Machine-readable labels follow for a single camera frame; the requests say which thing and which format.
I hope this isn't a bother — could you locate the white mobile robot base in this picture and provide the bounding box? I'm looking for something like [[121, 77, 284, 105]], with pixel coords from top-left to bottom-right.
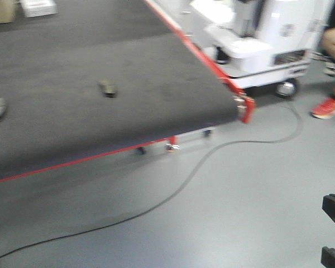
[[154, 1, 334, 98]]

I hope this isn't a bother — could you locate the orange sneaker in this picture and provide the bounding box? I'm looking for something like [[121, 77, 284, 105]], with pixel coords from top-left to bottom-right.
[[310, 97, 335, 119]]

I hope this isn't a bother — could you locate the long white box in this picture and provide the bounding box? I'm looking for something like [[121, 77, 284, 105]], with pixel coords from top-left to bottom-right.
[[20, 0, 58, 18]]

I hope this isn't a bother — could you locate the large cardboard box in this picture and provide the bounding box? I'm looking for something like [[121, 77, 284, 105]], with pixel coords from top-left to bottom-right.
[[0, 0, 15, 24]]

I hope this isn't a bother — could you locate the black floor cable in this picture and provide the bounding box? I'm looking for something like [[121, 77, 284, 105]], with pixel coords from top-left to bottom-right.
[[0, 102, 304, 260]]

